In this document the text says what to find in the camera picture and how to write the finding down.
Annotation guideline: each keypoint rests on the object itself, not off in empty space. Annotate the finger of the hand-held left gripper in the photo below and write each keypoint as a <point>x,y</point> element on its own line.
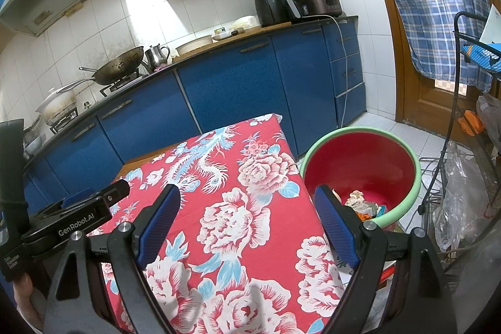
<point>117,192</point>
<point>82,201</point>

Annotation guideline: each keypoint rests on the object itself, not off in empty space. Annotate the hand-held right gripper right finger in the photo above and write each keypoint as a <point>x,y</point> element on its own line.
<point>338,228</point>

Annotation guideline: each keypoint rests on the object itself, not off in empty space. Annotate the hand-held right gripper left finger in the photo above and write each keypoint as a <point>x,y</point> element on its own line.
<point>156,228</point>

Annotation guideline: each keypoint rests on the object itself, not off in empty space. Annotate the small orange plastic piece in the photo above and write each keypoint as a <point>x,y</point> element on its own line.
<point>363,216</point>

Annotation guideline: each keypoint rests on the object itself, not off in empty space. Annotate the cream paper ball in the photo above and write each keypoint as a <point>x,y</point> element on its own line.
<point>355,199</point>

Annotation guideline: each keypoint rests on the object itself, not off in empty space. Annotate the teal cardboard box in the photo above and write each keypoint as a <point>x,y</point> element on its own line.
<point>375,209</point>

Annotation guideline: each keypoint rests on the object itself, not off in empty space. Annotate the red bucket with green rim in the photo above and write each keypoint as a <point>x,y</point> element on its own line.
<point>352,162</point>

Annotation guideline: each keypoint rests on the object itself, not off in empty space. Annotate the person's left hand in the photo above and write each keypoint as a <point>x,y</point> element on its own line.
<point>22,295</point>

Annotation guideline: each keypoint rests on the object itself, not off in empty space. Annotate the wooden table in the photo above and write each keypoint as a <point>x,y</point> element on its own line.
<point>129,165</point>

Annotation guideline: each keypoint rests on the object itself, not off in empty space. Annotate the steel pots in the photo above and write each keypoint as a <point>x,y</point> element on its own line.
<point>33,138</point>

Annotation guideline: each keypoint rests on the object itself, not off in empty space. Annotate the white cooking pot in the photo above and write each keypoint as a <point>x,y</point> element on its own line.
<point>56,107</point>

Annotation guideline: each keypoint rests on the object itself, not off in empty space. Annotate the red floral tablecloth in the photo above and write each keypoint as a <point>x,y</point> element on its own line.
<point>235,162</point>

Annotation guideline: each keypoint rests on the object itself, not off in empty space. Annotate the gas stove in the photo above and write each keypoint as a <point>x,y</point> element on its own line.
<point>117,85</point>

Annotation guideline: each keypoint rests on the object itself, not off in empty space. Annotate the large clear plastic bag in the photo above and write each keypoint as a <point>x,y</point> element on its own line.
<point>462,201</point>

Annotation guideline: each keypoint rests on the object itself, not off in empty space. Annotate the black wok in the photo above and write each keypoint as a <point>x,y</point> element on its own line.
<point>121,64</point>

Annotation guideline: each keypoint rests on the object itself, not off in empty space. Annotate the steel kettle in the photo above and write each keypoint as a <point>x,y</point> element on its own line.
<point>156,58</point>

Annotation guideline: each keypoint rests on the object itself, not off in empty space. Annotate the wooden door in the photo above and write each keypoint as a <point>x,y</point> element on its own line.
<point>426,103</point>

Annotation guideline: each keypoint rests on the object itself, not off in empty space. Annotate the blue kitchen base cabinets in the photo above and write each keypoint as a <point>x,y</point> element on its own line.
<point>235,83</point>

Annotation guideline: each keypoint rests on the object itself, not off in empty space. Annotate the white round basin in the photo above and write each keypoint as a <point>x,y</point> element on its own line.
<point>193,46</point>

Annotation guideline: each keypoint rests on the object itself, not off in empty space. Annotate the orange item on rack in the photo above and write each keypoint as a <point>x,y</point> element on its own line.
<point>471,122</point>

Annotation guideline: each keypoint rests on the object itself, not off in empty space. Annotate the black metal rack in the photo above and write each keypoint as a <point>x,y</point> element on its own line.
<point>456,83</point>

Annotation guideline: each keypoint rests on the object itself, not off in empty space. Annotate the crumpled clear plastic bag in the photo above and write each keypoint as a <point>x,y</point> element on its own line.
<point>491,115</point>

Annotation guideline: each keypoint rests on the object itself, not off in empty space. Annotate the dark pressure cooker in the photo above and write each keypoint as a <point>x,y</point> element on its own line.
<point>325,5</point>

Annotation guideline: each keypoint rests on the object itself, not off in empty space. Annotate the blue packet on rack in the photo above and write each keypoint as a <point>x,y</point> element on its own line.
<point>481,56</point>

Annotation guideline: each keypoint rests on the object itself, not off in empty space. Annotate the black air fryer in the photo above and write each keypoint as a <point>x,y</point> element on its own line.
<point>270,5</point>

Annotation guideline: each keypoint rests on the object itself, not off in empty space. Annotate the blue plaid curtain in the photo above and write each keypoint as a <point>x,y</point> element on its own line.
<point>430,5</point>

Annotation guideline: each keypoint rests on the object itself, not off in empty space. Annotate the white card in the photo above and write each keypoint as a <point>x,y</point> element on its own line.
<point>493,25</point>

